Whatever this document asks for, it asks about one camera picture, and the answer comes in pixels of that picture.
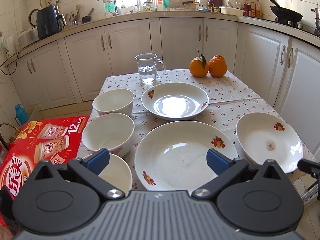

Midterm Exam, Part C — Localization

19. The bumpy orange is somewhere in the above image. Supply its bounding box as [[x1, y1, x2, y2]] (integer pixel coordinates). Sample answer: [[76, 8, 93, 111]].
[[208, 54, 228, 77]]

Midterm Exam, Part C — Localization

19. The white bowl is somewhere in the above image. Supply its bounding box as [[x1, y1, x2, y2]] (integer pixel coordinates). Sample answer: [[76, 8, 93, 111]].
[[82, 113, 135, 157], [84, 153, 133, 196], [92, 88, 135, 116]]

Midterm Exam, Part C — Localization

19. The white electric kettle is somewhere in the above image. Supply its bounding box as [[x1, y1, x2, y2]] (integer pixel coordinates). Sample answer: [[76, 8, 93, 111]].
[[3, 35, 16, 58]]

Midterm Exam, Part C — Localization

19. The cherry-print tablecloth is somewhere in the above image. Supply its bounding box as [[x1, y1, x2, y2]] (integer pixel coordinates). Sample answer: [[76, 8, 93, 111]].
[[76, 68, 312, 192]]

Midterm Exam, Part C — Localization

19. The orange with leaf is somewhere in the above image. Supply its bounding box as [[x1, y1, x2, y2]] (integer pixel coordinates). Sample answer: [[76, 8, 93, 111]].
[[189, 50, 209, 77]]

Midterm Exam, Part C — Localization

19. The white rectangular tray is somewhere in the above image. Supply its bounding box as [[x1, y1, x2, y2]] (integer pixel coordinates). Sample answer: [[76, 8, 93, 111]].
[[220, 7, 244, 17]]

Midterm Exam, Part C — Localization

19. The kitchen faucet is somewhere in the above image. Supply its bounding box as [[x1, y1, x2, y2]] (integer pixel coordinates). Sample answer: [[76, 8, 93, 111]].
[[97, 0, 119, 17]]

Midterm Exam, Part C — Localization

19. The glass water mug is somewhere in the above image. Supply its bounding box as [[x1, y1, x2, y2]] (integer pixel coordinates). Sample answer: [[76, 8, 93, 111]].
[[135, 53, 166, 85]]

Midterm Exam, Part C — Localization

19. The red drink carton box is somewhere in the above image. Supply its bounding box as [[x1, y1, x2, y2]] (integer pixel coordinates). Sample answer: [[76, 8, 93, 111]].
[[1, 115, 89, 197]]

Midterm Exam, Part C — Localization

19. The white fruit-pattern plate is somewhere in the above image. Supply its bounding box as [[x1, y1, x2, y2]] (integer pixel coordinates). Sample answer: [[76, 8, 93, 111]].
[[135, 121, 238, 192], [236, 112, 303, 173], [141, 82, 209, 121]]

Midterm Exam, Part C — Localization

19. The black wok pan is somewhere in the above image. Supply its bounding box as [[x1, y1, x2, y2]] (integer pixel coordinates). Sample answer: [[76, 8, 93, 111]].
[[269, 0, 303, 28]]

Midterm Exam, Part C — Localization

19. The teal thermos flask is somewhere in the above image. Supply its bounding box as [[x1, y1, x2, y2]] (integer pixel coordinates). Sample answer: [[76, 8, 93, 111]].
[[15, 104, 29, 126]]

